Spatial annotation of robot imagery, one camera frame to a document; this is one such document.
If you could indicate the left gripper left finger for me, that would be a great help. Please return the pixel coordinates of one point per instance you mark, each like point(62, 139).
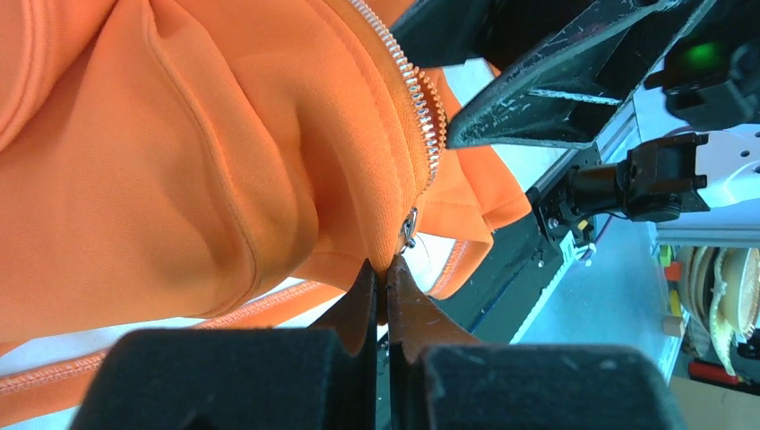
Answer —
point(319, 377)

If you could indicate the orange zip jacket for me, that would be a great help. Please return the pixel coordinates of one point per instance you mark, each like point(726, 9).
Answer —
point(215, 164)

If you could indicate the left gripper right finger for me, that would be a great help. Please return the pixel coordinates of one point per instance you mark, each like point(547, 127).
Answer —
point(442, 377)

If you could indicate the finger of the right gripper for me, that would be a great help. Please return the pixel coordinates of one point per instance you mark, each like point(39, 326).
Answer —
point(450, 32)
point(566, 68)

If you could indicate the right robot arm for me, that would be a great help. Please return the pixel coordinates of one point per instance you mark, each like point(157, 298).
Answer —
point(710, 79)

